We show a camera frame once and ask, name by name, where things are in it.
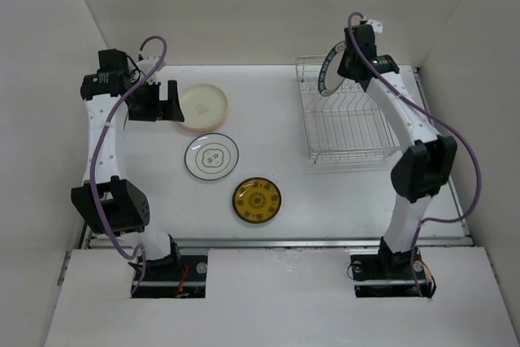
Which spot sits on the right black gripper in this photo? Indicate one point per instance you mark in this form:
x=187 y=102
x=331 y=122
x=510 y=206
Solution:
x=342 y=69

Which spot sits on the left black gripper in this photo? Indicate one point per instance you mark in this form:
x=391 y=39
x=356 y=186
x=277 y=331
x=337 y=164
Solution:
x=161 y=110

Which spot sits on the pink plate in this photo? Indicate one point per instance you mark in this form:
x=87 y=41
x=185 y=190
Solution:
x=203 y=117

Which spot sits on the white plate green rim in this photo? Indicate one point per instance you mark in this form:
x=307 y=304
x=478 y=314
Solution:
x=329 y=79

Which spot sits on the cream white plate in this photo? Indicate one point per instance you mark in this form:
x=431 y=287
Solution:
x=203 y=93

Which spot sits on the yellow black patterned plate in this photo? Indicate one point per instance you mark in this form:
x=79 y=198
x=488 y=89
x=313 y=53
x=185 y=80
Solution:
x=256 y=200

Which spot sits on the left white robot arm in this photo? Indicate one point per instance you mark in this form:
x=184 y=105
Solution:
x=120 y=91

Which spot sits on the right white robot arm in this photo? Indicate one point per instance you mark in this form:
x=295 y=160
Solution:
x=426 y=157

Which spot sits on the metal wire dish rack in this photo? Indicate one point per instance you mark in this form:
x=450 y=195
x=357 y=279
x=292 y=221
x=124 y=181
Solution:
x=346 y=127

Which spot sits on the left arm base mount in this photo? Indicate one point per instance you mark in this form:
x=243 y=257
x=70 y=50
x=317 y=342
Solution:
x=164 y=278

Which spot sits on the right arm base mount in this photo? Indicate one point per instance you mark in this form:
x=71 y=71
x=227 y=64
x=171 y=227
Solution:
x=376 y=277

